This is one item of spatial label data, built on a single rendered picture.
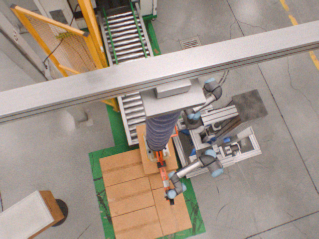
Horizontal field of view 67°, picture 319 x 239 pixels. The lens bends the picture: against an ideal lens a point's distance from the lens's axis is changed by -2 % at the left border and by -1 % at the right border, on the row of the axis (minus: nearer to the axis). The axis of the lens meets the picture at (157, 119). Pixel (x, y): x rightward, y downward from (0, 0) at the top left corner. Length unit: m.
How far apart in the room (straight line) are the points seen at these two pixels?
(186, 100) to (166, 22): 3.94
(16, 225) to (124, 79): 2.60
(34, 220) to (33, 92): 2.31
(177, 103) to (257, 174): 3.30
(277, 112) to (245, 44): 3.61
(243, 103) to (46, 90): 1.62
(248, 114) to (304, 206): 2.74
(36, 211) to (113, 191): 0.95
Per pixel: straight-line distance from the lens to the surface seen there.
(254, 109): 2.22
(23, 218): 3.28
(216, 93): 2.65
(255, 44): 1.18
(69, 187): 4.16
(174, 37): 4.84
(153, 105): 1.14
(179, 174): 2.42
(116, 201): 3.45
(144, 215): 3.43
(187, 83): 1.11
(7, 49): 2.34
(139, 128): 2.97
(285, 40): 1.25
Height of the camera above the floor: 3.96
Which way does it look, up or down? 74 degrees down
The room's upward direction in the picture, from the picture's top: 6 degrees clockwise
